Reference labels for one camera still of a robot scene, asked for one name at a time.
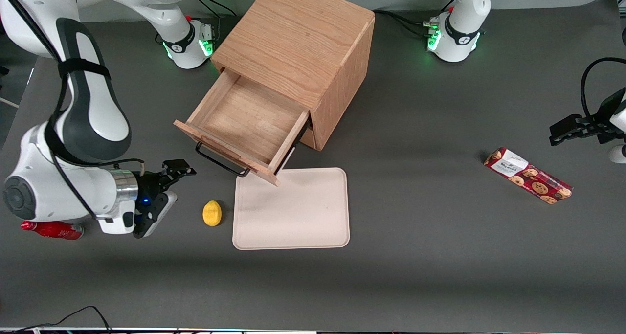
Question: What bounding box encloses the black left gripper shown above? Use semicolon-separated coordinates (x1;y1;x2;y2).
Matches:
549;89;626;147

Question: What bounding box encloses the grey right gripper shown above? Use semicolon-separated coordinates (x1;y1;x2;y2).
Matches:
133;159;198;239

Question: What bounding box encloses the worn black drawer handle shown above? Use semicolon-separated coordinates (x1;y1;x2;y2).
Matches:
195;141;251;178

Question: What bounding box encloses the wooden drawer with worn handle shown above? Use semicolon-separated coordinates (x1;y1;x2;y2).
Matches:
173;67;313;187

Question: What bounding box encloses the wooden drawer cabinet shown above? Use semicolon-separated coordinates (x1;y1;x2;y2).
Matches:
210;0;376;152

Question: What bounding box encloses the yellow lemon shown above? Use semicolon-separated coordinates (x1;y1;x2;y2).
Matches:
202;200;223;227

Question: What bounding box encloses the red cookie box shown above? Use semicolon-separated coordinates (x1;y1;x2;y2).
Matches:
483;147;573;205

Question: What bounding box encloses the beige rectangular tray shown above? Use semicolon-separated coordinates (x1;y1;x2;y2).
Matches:
232;167;351;251

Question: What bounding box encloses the red bottle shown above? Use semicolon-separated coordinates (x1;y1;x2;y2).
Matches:
20;220;85;241

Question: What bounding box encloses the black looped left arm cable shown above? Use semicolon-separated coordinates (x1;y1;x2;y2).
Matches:
580;57;626;120

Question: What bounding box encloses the black right arm base cable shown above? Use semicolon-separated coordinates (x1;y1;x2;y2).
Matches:
187;0;237;41

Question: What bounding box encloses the black arm base cable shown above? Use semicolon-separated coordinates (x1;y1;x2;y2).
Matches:
374;0;458;37
187;0;237;41

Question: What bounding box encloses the black cable on table edge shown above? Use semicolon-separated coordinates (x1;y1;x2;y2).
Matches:
15;305;111;333

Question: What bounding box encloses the black left arm base cable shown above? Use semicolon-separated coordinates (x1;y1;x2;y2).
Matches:
374;0;458;37

